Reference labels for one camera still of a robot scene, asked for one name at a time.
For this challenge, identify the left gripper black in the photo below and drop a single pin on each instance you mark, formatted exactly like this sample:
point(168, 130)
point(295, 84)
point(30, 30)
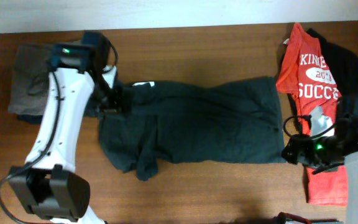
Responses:
point(123, 101)

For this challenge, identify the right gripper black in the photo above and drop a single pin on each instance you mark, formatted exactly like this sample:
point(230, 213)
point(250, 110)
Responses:
point(297, 145)

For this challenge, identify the dark green t-shirt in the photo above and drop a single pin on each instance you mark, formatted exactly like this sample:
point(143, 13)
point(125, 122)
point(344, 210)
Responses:
point(237, 122)

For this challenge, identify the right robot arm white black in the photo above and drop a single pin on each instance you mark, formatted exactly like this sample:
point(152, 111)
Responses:
point(330, 145)

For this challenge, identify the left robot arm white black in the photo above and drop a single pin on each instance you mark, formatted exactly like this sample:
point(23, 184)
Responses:
point(47, 185)

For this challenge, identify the red soccer t-shirt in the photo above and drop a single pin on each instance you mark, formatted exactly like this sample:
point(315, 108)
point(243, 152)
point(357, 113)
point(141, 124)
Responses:
point(306, 77)

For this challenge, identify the black garment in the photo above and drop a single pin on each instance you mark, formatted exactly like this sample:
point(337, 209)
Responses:
point(342, 63)

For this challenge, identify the navy folded garment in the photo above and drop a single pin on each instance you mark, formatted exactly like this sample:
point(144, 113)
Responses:
point(31, 119)

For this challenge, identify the grey folded shirt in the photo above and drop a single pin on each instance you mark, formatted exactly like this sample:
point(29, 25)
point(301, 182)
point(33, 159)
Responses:
point(30, 82)

